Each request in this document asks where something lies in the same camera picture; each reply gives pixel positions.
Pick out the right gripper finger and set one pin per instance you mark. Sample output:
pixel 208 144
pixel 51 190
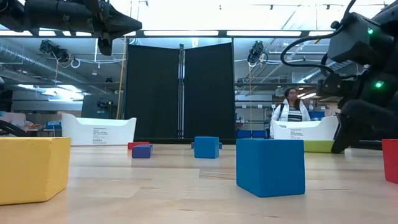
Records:
pixel 341 137

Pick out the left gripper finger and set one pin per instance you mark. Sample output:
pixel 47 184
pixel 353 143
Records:
pixel 119 17
pixel 119 29

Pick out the lime green long block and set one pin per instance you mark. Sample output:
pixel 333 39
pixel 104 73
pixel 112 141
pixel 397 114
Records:
pixel 317 146

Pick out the red wooden cube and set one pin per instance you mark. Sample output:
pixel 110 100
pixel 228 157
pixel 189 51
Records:
pixel 390 161

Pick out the blue wooden cube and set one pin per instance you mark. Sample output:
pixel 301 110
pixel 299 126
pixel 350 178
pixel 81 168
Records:
pixel 206 147
pixel 270 168

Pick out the red long wooden block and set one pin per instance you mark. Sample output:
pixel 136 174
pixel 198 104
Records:
pixel 136 143

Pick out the blue long wooden block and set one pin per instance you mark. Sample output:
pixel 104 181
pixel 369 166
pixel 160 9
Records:
pixel 220 145

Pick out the indigo long wooden block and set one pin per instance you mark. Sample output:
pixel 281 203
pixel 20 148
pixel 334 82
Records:
pixel 142 152

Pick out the yellow wooden cube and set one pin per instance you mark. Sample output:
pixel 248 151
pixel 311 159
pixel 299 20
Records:
pixel 31 171

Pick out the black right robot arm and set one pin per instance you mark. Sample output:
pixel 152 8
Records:
pixel 360 43

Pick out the white plastic bin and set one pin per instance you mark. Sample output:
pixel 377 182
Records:
pixel 81 133
pixel 311 132

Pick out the blue storage crate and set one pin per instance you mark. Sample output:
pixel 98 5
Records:
pixel 317 115

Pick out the black ceiling-mounted device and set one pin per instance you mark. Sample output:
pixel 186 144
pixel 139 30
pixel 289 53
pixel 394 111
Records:
pixel 51 48
pixel 256 51

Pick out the person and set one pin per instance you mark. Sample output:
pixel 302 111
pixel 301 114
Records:
pixel 292 113

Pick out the black folding partition screen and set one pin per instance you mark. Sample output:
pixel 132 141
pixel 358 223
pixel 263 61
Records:
pixel 152 93

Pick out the blue storage bin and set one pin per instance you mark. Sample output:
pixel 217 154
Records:
pixel 259 133
pixel 243 133

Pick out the silver ventilation duct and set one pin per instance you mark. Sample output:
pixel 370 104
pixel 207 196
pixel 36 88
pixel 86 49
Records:
pixel 18 57
pixel 314 74

